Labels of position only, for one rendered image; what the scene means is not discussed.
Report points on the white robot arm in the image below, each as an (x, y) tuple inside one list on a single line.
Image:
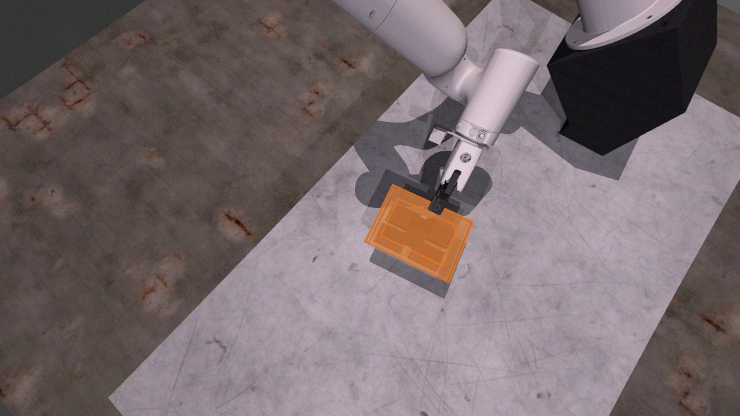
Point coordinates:
[(430, 36)]

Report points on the translucent orange box lid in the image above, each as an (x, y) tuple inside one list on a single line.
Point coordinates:
[(407, 230)]

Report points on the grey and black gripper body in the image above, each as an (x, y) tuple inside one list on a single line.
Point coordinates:
[(459, 161)]

